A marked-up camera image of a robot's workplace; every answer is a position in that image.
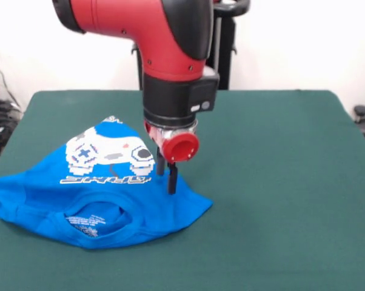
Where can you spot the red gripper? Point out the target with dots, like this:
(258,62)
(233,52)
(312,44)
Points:
(179,147)

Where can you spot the blue printed T-shirt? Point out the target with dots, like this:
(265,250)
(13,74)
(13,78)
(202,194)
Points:
(109,212)

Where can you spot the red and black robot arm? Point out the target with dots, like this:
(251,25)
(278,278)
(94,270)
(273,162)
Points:
(161,51)

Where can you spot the dark green table cloth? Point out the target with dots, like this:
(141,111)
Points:
(291,212)

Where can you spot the black office chair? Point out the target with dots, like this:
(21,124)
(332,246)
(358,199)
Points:
(362,110)

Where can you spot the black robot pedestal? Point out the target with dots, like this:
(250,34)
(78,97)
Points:
(226,45)

